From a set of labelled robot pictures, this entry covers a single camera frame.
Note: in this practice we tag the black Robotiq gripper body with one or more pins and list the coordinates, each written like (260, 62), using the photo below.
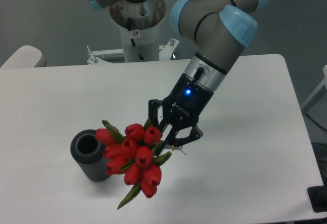
(182, 107)

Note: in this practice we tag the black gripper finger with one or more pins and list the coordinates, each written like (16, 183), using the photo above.
(176, 139)
(153, 107)

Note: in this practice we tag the red tulip bouquet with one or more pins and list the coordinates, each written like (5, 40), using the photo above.
(136, 155)

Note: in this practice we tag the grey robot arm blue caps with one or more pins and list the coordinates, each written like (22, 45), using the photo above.
(221, 29)

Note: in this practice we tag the dark grey ribbed vase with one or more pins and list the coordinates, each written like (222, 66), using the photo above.
(87, 151)

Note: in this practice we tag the white chair backrest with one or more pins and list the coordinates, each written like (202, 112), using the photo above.
(25, 57)

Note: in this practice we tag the black device at table edge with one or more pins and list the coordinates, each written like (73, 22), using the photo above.
(317, 196)

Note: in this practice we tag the white pedestal base frame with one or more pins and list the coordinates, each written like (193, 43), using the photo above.
(166, 52)

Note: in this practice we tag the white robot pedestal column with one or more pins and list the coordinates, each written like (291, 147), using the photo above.
(138, 24)

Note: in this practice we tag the white furniture frame right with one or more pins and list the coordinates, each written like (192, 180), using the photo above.
(317, 93)

